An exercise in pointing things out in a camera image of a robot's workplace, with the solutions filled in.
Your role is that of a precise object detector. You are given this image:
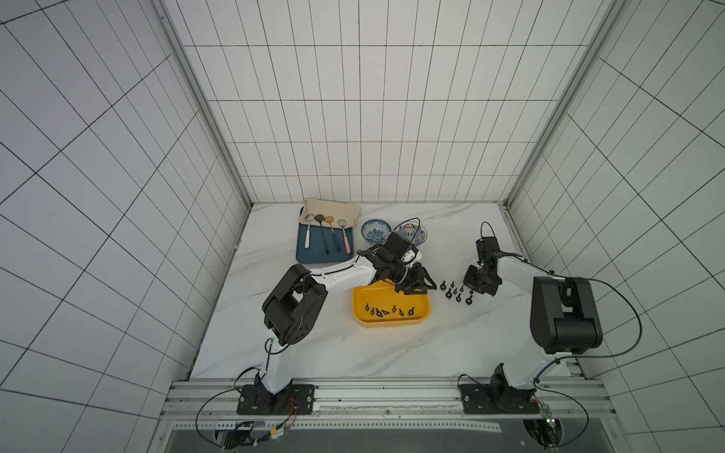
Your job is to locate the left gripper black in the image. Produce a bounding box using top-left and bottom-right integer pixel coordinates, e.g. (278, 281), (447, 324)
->
(388, 259), (437, 296)

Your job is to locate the yellow plastic storage tray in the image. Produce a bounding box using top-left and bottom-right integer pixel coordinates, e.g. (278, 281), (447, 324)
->
(352, 281), (430, 328)

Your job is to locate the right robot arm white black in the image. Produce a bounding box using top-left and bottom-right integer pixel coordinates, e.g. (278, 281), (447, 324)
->
(464, 236), (603, 413)

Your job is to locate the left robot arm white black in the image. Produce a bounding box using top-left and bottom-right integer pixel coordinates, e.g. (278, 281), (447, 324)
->
(262, 232), (438, 347)

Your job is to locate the yellow blue patterned bowl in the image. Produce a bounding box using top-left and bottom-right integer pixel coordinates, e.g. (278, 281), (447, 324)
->
(395, 219), (428, 247)

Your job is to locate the beige folded cloth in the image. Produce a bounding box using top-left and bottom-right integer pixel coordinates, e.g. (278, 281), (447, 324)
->
(299, 198), (362, 228)

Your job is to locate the dark blue rectangular tray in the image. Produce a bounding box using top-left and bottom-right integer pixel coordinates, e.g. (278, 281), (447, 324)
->
(296, 224), (354, 264)

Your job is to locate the pink handled spoon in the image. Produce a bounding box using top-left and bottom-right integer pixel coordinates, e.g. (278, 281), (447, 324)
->
(337, 219), (352, 255)

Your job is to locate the gold blue handled spoon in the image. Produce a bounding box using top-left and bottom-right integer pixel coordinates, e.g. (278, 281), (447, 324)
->
(324, 216), (342, 251)

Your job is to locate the black handled spoon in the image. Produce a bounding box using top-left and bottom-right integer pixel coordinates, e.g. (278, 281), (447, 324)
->
(315, 214), (330, 255)

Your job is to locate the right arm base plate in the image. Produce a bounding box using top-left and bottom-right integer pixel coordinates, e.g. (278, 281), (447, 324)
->
(459, 384), (540, 415)

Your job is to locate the white handled spoon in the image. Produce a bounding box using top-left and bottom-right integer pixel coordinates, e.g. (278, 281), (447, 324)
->
(304, 213), (315, 249)

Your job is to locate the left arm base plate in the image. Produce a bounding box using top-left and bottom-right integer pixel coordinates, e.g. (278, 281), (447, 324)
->
(236, 383), (316, 415)

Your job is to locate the aluminium mounting rail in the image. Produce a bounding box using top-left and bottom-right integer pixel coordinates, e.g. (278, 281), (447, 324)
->
(160, 377), (615, 432)

